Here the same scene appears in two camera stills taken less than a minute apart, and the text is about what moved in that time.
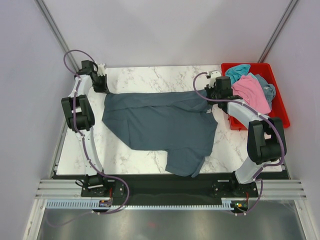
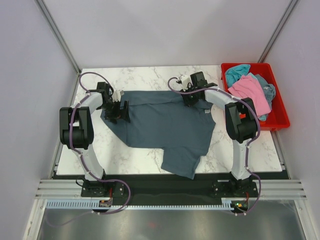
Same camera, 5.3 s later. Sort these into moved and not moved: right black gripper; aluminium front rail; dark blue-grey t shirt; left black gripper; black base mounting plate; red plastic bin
Moved: left black gripper; right black gripper
Not moved: black base mounting plate; aluminium front rail; red plastic bin; dark blue-grey t shirt
